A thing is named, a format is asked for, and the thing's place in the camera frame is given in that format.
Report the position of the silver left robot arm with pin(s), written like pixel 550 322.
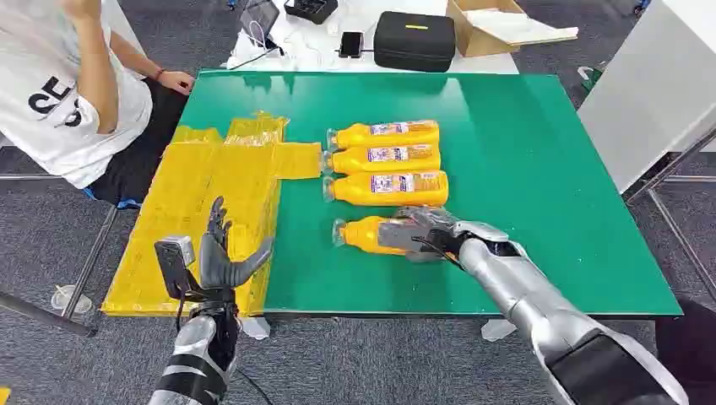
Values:
pixel 196 358

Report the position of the white foam sheet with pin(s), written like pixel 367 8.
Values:
pixel 520 28

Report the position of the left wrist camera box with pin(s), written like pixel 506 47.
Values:
pixel 174 262

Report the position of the person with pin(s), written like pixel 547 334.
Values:
pixel 45 100

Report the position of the person's left hand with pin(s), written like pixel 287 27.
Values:
pixel 177 81

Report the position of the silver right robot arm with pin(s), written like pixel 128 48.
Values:
pixel 548 318

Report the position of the black plastic tray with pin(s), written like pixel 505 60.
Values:
pixel 310 8

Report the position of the black smartphone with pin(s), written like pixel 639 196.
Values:
pixel 351 44

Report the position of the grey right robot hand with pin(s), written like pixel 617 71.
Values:
pixel 442 222

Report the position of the yellow plastic sheet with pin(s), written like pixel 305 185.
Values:
pixel 190 212

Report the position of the metal chair frame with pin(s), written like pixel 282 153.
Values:
pixel 84 262

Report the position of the clear plastic cup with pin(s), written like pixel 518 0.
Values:
pixel 70 301

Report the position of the open cardboard box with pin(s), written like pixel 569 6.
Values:
pixel 475 39

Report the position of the white panel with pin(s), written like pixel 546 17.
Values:
pixel 649 95

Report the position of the black zip case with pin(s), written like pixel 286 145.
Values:
pixel 414 44

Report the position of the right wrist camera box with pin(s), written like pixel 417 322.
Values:
pixel 396 236

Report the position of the dark tablet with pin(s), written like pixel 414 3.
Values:
pixel 258 15

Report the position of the white table foot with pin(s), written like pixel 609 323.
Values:
pixel 256 328
pixel 496 330

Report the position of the metal stand legs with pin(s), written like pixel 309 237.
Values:
pixel 671 223

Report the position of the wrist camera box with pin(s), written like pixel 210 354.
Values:
pixel 174 262
pixel 396 236

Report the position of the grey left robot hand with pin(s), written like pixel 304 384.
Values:
pixel 217 265

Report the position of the green table mat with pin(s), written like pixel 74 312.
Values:
pixel 503 184

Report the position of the orange drink bottle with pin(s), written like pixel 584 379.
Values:
pixel 358 191
pixel 362 235
pixel 352 161
pixel 358 136

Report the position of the white table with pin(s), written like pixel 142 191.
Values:
pixel 313 53

